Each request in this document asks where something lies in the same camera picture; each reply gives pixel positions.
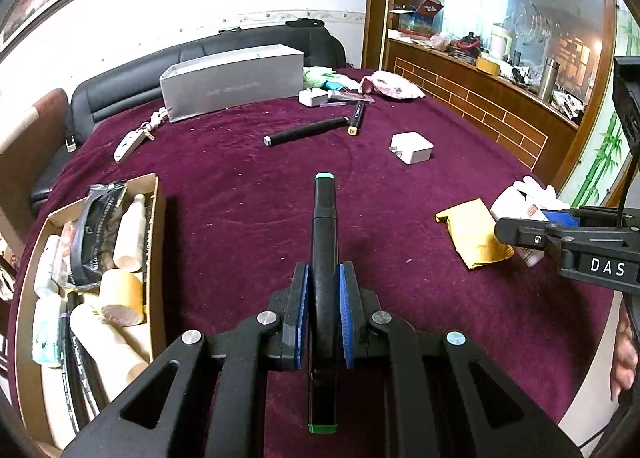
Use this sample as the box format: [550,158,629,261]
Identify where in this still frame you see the black zipper pouch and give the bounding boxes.
[70,181,127,291]

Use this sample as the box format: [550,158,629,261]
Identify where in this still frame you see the white pill bottle red label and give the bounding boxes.
[490,186,547,267]

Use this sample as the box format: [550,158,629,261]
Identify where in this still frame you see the black marker green caps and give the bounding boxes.
[308,172,341,434]

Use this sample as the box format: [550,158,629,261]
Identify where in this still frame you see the cardboard tray box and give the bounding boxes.
[13,172,168,451]

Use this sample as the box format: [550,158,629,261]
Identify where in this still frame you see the dark red velvet bedspread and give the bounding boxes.
[8,67,616,458]

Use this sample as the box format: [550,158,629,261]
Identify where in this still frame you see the wooden brick-pattern counter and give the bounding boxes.
[384,39,578,189]

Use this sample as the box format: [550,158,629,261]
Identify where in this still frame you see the black leather sofa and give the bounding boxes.
[30,18,347,212]

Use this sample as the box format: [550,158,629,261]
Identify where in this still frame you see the yellow padded pouch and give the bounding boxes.
[435,198,514,270]

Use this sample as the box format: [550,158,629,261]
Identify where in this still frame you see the black marker grey caps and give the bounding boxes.
[262,116,349,147]

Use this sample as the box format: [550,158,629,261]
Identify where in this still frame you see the yellow label bottle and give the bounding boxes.
[99,269,144,327]

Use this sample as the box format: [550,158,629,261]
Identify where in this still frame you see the black marker tan caps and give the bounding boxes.
[347,101,366,137]

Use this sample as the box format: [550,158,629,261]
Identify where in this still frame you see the white power adapter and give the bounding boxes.
[390,131,434,165]

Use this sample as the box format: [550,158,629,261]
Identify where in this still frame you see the small white charger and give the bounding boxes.
[298,88,330,107]

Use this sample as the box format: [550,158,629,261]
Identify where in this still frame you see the green plastic packet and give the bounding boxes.
[303,66,361,91]

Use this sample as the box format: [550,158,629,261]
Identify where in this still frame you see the silver rectangular box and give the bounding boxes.
[160,44,304,122]

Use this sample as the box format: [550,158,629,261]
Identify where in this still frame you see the steel thermos cup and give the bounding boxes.
[537,58,560,103]

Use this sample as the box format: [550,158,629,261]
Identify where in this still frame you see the brown padded chair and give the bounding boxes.
[0,88,68,256]

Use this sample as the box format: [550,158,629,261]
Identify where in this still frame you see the pink white cloth bag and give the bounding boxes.
[360,70,425,101]

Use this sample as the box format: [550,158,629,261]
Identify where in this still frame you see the person's right hand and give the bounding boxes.
[610,303,639,402]

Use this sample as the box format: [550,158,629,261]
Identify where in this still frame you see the white lotion bottle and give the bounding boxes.
[113,194,146,273]

